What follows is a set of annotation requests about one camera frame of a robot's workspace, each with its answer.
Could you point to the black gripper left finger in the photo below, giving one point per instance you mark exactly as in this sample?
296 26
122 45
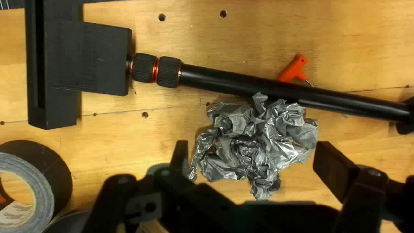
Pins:
180 157

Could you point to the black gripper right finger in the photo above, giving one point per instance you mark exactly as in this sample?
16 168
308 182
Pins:
334 169

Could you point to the black bowl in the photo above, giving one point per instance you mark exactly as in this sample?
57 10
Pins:
65 223

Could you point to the crumpled grey tape ball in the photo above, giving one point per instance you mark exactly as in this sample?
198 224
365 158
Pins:
250 142

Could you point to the grey duct tape roll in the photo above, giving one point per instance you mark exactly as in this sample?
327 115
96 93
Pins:
47 172

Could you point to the black mount block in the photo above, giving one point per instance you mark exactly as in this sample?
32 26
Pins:
65 65

